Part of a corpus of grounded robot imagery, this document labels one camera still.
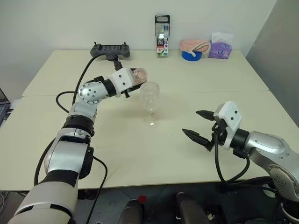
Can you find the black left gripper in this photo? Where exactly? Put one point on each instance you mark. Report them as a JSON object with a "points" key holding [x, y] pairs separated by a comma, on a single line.
{"points": [[133, 89]]}

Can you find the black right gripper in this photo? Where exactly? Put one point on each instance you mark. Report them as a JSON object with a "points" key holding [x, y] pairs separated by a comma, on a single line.
{"points": [[219, 133]]}

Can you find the bottle with orange liquid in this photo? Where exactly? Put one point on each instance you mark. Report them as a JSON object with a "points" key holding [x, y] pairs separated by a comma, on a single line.
{"points": [[140, 75]]}

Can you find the clear wine glass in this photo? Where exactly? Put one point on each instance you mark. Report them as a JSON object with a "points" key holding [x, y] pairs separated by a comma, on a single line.
{"points": [[149, 95]]}

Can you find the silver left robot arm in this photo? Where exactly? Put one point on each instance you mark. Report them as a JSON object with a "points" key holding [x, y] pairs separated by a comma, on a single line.
{"points": [[70, 149]]}

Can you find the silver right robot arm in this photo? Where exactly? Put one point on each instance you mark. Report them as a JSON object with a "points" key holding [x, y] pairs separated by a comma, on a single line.
{"points": [[268, 149]]}

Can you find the grey handheld controller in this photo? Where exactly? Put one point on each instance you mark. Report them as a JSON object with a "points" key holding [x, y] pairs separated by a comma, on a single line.
{"points": [[109, 50]]}

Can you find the marker pen pack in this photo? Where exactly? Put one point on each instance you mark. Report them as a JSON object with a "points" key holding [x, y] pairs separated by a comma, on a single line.
{"points": [[162, 37]]}

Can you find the blue tape roll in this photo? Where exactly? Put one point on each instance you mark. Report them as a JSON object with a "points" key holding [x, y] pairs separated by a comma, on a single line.
{"points": [[190, 57]]}

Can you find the pink towel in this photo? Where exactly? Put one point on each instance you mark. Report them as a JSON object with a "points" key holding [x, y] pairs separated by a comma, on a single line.
{"points": [[194, 44]]}

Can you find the purple tissue pack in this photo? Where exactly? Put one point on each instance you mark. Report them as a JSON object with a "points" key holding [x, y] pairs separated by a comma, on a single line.
{"points": [[220, 50]]}

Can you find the dark rounded shape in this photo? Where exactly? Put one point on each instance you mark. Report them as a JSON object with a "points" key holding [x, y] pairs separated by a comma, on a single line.
{"points": [[191, 210], [132, 212]]}

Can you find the small red block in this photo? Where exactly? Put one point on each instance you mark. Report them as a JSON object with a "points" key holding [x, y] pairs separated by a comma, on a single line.
{"points": [[142, 199]]}

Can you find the grey laptop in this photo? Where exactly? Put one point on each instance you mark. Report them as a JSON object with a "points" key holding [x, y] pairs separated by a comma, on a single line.
{"points": [[2, 109]]}

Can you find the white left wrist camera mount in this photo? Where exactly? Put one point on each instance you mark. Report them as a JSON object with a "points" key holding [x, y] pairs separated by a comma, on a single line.
{"points": [[122, 80]]}

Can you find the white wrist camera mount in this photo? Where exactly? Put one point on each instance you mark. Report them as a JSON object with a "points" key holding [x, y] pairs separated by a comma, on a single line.
{"points": [[231, 119], [122, 80]]}

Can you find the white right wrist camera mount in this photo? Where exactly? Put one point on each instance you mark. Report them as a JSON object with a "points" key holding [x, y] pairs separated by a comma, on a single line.
{"points": [[231, 119]]}

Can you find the grey wall panel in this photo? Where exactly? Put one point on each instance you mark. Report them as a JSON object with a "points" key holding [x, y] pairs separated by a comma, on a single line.
{"points": [[275, 58]]}

